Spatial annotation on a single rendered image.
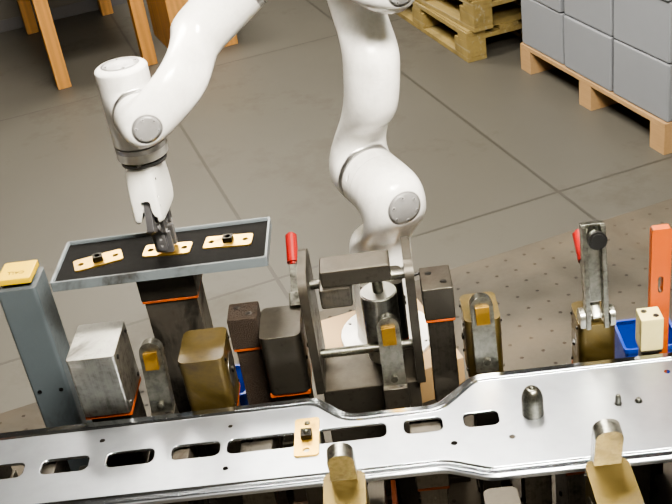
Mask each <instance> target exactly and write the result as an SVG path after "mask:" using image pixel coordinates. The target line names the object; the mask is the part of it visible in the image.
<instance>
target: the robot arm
mask: <svg viewBox="0 0 672 504"><path fill-rule="evenodd" d="M267 1H268V0H189V1H188V2H187V3H186V4H185V5H184V7H183V8H182V9H181V10H180V11H179V12H178V14H177V15H176V16H175V18H174V20H173V21H172V24H171V27H170V42H169V46H168V49H167V52H166V55H165V57H164V59H163V61H162V63H161V65H160V66H159V68H158V70H157V71H156V73H155V74H154V75H153V77H152V78H151V76H150V71H149V67H148V63H147V61H146V60H145V59H143V58H141V57H135V56H128V57H120V58H116V59H112V60H109V61H107V62H105V63H103V64H101V65H100V66H98V67H97V68H96V69H95V71H94V76H95V80H96V83H97V87H98V91H99V94H100V98H101V101H102V105H103V109H104V112H105V116H106V119H107V123H108V127H109V130H110V134H111V138H112V141H113V145H114V149H115V152H116V156H117V160H118V161H119V162H120V163H121V164H122V166H123V167H124V168H125V169H126V179H127V186H128V192H129V197H130V201H131V206H132V211H133V215H134V219H135V222H136V223H137V224H140V223H142V221H143V219H144V216H145V220H146V228H147V233H151V235H152V238H153V242H154V246H155V249H156V252H157V253H166V252H173V251H174V250H175V247H174V244H177V242H178V240H177V236H176V232H175V228H174V224H173V223H170V222H172V220H173V219H172V214H171V210H170V205H171V203H172V200H173V196H174V193H173V187H172V183H171V179H170V175H169V171H168V168H167V165H166V162H165V159H166V157H167V151H168V145H167V138H166V137H167V136H168V135H169V134H170V133H171V132H172V131H173V130H174V129H175V128H176V127H177V126H178V125H179V124H180V123H181V121H182V120H183V119H184V118H185V117H186V116H187V115H188V114H189V113H190V111H191V110H192V109H193V108H194V107H195V105H196V104H197V103H198V101H199V100H200V98H201V97H202V95H203V94H204V92H205V90H206V88H207V86H208V84H209V81H210V78H211V75H212V72H213V68H214V64H215V61H216V58H217V56H218V54H219V53H220V51H221V50H222V49H223V48H224V47H225V45H226V44H227V43H228V42H229V41H230V40H231V39H232V38H233V37H234V36H235V35H236V34H237V33H238V32H239V31H240V30H241V29H242V28H243V27H244V26H245V24H246V23H247V22H248V21H249V20H250V19H251V18H252V17H253V16H254V15H255V14H256V13H257V12H258V11H259V10H260V9H261V8H262V6H263V5H264V4H265V3H266V2H267ZM414 1H415V0H327V3H328V6H329V10H330V13H331V16H332V19H333V22H334V25H335V28H336V31H337V34H338V38H339V42H340V47H341V53H342V62H343V84H344V99H343V108H342V113H341V118H340V121H339V125H338V128H337V130H336V133H335V136H334V139H333V143H332V146H331V151H330V156H329V172H330V177H331V179H332V182H333V184H334V186H335V187H336V189H337V190H338V191H339V192H340V193H341V194H342V195H343V196H344V197H345V198H346V199H347V200H348V201H349V202H350V203H351V204H352V205H353V206H354V207H355V208H356V209H357V210H358V212H359V213H360V216H361V219H362V223H363V224H362V225H360V226H359V227H358V228H357V229H356V230H355V231H354V233H353V234H352V236H351V239H350V243H349V251H350V254H353V253H361V252H369V251H377V250H385V249H386V250H388V253H389V261H390V266H394V265H397V266H400V267H401V269H404V267H403V259H402V251H401V242H400V237H403V236H409V242H410V249H411V237H412V234H413V232H414V230H415V229H416V227H417V226H418V225H419V223H420V222H421V220H422V219H423V217H424V215H425V211H426V197H425V192H424V189H423V186H422V184H421V182H420V180H419V178H418V177H417V176H416V174H415V173H414V172H413V171H412V170H411V169H410V168H409V167H407V166H406V165H405V164H404V163H403V162H402V161H400V160H399V159H398V158H397V157H395V156H394V155H393V154H392V153H391V152H389V149H388V146H387V142H386V133H387V127H388V124H389V122H390V121H391V120H392V119H393V117H394V115H395V113H396V110H397V107H398V102H399V93H400V54H399V48H398V44H397V40H396V37H395V34H394V31H393V28H392V25H391V23H390V20H389V17H388V14H395V13H400V12H402V11H404V10H405V9H407V8H408V7H409V6H411V4H412V3H413V2H414ZM155 222H156V223H158V224H155ZM353 290H354V300H355V309H356V314H355V315H354V316H352V317H351V318H350V319H349V320H348V321H347V322H346V324H345V325H344V327H343V329H342V334H341V338H342V344H343V347H344V346H353V345H361V344H367V339H366V332H365V325H364V319H363V312H362V305H361V300H360V284H355V285H353Z"/></svg>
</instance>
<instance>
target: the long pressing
mask: <svg viewBox="0 0 672 504"><path fill-rule="evenodd" d="M665 370H669V371H670V373H664V371H665ZM529 385H535V386H537V387H538V388H539V389H540V390H541V392H542V395H543V406H544V415H543V416H542V417H541V418H540V419H537V420H529V419H526V418H524V417H523V415H522V405H521V396H522V392H523V390H524V389H525V387H527V386H529ZM616 394H620V395H621V402H622V405H620V406H616V405H615V404H614V402H615V396H616ZM637 397H640V398H641V400H642V401H643V402H642V403H640V404H638V403H635V402H634V401H635V400H636V398H637ZM484 413H495V414H497V416H498V421H499V422H498V423H497V424H494V425H486V426H477V427H467V426H466V425H465V421H464V418H465V417H466V416H468V415H475V414H484ZM312 417H318V418H319V419H320V432H323V431H332V430H341V429H350V428H359V427H368V426H377V425H382V426H384V427H385V430H386V434H385V435H384V436H383V437H378V438H369V439H360V440H351V441H342V442H333V443H324V444H320V443H319V454H318V455H317V456H309V457H300V458H296V457H294V446H293V447H288V448H279V449H270V450H261V451H252V452H243V453H234V454H231V453H229V452H228V449H229V444H230V443H231V442H234V441H242V440H251V439H260V438H269V437H278V436H287V435H294V433H295V421H296V420H297V419H303V418H312ZM608 418H611V419H615V420H617V421H619V423H620V426H621V429H622V433H623V436H624V442H623V451H622V458H625V459H627V460H628V461H629V462H630V465H631V466H638V465H647V464H657V463H666V462H672V352H669V353H660V354H652V355H643V356H634V357H625V358H617V359H608V360H599V361H590V362H581V363H573V364H564V365H555V366H546V367H538V368H529V369H520V370H511V371H502V372H494V373H485V374H478V375H474V376H472V377H469V378H468V379H466V380H465V381H463V382H462V383H461V384H460V385H459V386H458V387H456V388H455V389H454V390H453V391H452V392H451V393H449V394H448V395H447V396H446V397H445V398H443V399H442V400H440V401H439V402H437V403H434V404H431V405H425V406H416V407H407V408H398V409H389V410H381V411H372V412H363V413H349V412H345V411H342V410H340V409H338V408H336V407H334V406H332V405H331V404H329V403H327V402H325V401H323V400H320V399H316V398H304V399H295V400H286V401H278V402H269V403H260V404H251V405H242V406H234V407H225V408H216V409H207V410H198V411H190V412H181V413H172V414H163V415H154V416H146V417H137V418H128V419H119V420H110V421H102V422H93V423H84V424H75V425H66V426H58V427H49V428H40V429H31V430H22V431H14V432H5V433H0V467H9V466H18V465H23V466H24V470H23V472H22V474H21V475H20V476H19V477H16V478H8V479H0V504H164V503H174V502H183V501H192V500H201V499H210V498H220V497H229V496H238V495H247V494H257V493H266V492H275V491H284V490H294V489H303V488H312V487H321V486H323V478H324V477H325V476H326V475H327V474H329V470H328V466H327V448H328V447H329V446H330V445H332V444H334V443H347V444H349V445H351V446H352V447H353V451H354V456H355V461H356V466H357V470H360V471H363V472H364V473H365V477H366V481H377V480H386V479H395V478H404V477H414V476H423V475H432V474H454V475H460V476H465V477H470V478H476V479H481V480H488V481H498V480H508V479H517V478H526V477H536V476H545V475H554V474H564V473H573V472H582V471H585V465H586V463H587V462H589V461H590V451H591V435H592V426H593V425H594V424H595V423H596V422H597V421H599V420H602V419H608ZM430 419H439V420H440V421H441V424H442V429H441V430H439V431H432V432H423V433H414V434H408V433H406V432H405V424H406V423H408V422H412V421H421V420H430ZM230 425H232V427H231V428H229V427H228V426H230ZM510 435H514V436H515V438H514V439H511V438H509V436H510ZM102 439H105V441H104V442H100V440H102ZM453 441H456V442H457V445H452V444H451V442H453ZM206 444H219V445H220V447H219V452H218V454H216V455H214V456H207V457H198V458H189V459H180V460H174V459H173V458H172V457H173V452H174V450H175V449H177V448H180V447H188V446H197V445H206ZM144 451H153V452H154V456H153V459H152V461H150V462H149V463H144V464H134V465H125V466H116V467H107V462H108V459H109V457H110V456H112V455H117V454H126V453H135V452H144ZM81 458H88V459H89V462H88V465H87V467H86V468H85V469H83V470H80V471H71V472H62V473H53V474H42V469H43V466H44V465H45V464H46V463H48V462H54V461H63V460H72V459H81ZM224 467H228V469H227V470H223V468H224Z"/></svg>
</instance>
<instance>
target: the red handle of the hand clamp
mask: <svg viewBox="0 0 672 504"><path fill-rule="evenodd" d="M572 236H573V241H574V246H575V250H576V255H577V260H578V263H580V267H581V255H580V235H579V229H577V230H575V232H574V233H573V234H572ZM590 305H591V319H592V321H600V320H601V319H602V318H603V312H602V311H601V308H600V303H599V301H595V302H590Z"/></svg>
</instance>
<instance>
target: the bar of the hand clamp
mask: <svg viewBox="0 0 672 504"><path fill-rule="evenodd" d="M579 235H580V255H581V275H582V295H583V308H584V311H585V315H586V329H587V330H591V329H592V326H591V305H590V302H595V301H601V311H602V312H603V318H602V320H603V322H604V327H605V328H609V327H610V322H609V297H608V272H607V246H606V244H607V241H608V240H607V236H606V225H605V224H604V222H603V221H602V220H599V221H591V222H583V223H579Z"/></svg>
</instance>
